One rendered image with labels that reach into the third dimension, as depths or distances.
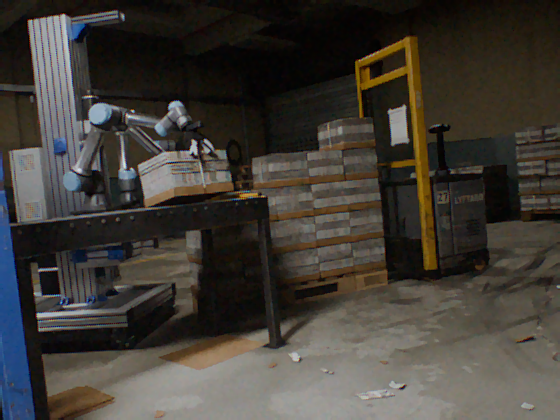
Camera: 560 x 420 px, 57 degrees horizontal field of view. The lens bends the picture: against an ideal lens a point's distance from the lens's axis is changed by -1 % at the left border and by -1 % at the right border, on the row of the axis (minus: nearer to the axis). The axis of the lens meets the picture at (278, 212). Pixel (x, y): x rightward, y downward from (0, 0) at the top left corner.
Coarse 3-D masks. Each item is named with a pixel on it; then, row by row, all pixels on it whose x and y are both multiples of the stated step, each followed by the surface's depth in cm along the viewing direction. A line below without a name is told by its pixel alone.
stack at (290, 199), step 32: (256, 192) 360; (288, 192) 370; (320, 192) 381; (256, 224) 360; (288, 224) 369; (320, 224) 381; (256, 256) 362; (288, 256) 370; (320, 256) 380; (352, 256) 391; (224, 288) 351; (288, 288) 370; (352, 288) 391
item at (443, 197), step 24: (408, 192) 432; (432, 192) 405; (456, 192) 412; (480, 192) 422; (408, 216) 436; (456, 216) 412; (480, 216) 422; (456, 240) 412; (480, 240) 422; (456, 264) 411; (480, 264) 424
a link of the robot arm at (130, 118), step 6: (120, 108) 295; (126, 114) 294; (132, 114) 295; (138, 114) 294; (126, 120) 295; (132, 120) 294; (138, 120) 293; (144, 120) 291; (150, 120) 290; (156, 120) 289; (144, 126) 293; (150, 126) 291; (180, 132) 287
